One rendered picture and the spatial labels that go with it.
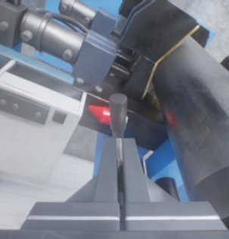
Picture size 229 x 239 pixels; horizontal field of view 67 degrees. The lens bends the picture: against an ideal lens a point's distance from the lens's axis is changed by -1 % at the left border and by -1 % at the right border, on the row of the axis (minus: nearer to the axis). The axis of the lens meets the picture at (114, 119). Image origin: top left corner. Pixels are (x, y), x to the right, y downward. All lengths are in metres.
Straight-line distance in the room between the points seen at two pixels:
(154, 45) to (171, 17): 0.08
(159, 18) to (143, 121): 0.33
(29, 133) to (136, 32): 0.44
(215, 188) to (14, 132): 0.53
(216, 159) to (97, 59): 0.42
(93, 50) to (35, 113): 0.25
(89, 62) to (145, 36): 0.19
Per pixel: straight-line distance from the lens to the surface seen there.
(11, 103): 0.52
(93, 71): 0.59
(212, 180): 0.31
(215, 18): 1.77
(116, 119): 0.26
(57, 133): 0.55
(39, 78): 0.57
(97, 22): 1.03
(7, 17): 0.63
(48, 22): 0.63
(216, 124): 0.35
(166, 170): 0.72
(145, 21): 0.57
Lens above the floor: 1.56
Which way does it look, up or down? 49 degrees down
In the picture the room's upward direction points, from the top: 179 degrees counter-clockwise
